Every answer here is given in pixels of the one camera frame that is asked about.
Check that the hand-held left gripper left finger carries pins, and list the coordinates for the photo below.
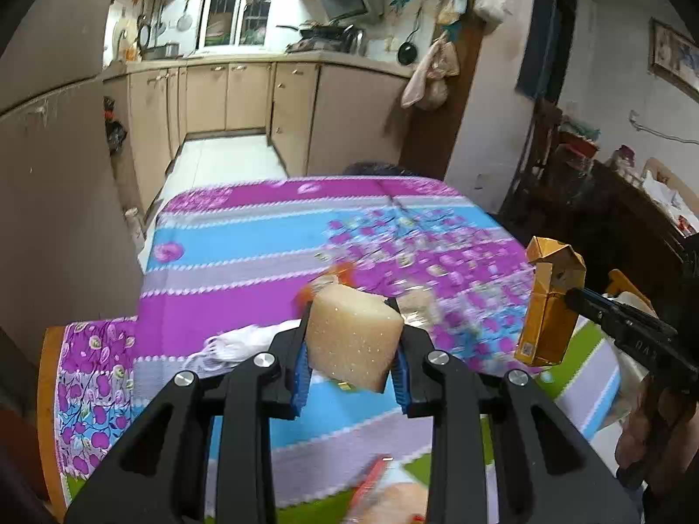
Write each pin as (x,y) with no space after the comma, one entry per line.
(301,387)

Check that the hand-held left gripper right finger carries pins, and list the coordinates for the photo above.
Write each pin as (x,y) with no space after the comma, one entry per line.
(402,387)

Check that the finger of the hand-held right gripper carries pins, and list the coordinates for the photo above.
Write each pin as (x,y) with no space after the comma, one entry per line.
(587,303)

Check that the orange carton box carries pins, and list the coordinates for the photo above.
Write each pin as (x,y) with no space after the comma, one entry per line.
(549,305)

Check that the beige sponge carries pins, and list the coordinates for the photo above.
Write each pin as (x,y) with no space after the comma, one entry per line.
(355,338)

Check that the person's right hand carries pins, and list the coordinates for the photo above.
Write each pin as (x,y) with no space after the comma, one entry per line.
(636,439)

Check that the yellow wooden chair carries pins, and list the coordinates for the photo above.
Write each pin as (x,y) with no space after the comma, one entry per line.
(628,286)

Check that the clear plastic wrapper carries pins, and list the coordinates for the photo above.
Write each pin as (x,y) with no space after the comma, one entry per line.
(423,308)

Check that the red wrapper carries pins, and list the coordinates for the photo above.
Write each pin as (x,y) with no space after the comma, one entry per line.
(374,477)

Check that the dark wooden sideboard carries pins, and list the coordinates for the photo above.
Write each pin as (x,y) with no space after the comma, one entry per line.
(639,218)

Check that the orange white wrapper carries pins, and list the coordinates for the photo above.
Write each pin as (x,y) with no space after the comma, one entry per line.
(327,284)

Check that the dark wooden chair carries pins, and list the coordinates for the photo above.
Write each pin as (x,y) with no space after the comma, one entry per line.
(540,174)

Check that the floral striped tablecloth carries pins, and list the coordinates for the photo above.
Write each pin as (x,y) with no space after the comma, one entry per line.
(246,251)

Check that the dark round stool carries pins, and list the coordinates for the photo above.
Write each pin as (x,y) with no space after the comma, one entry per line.
(382,169)

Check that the dark doorway curtain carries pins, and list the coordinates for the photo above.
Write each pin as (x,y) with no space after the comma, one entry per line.
(546,38)

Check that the hanging beige cloth bags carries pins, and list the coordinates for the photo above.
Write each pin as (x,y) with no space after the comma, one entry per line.
(431,73)

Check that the beige counter peninsula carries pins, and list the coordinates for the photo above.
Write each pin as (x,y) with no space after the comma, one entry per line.
(349,114)

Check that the beige base cabinets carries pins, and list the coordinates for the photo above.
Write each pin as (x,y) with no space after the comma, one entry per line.
(207,101)

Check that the black hanging frying pan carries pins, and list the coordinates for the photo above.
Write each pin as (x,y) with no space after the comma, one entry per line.
(407,53)

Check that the black hanging bags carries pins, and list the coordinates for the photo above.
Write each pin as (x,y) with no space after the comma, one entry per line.
(114,131)

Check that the yellowish plastic bag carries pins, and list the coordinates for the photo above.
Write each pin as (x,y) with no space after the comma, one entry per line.
(452,5)

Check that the beige refrigerator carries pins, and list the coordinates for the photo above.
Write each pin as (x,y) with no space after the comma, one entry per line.
(60,164)

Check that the steel kettle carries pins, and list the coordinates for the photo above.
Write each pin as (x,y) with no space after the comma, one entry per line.
(356,41)

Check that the black wok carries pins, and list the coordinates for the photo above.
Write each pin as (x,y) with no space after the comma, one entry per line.
(319,31)

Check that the hanging colander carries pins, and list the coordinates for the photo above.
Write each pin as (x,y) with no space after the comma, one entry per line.
(184,21)

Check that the kitchen window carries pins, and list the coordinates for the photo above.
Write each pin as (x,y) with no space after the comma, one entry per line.
(237,3)

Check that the framed wall picture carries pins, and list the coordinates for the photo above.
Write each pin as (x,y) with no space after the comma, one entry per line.
(674,54)

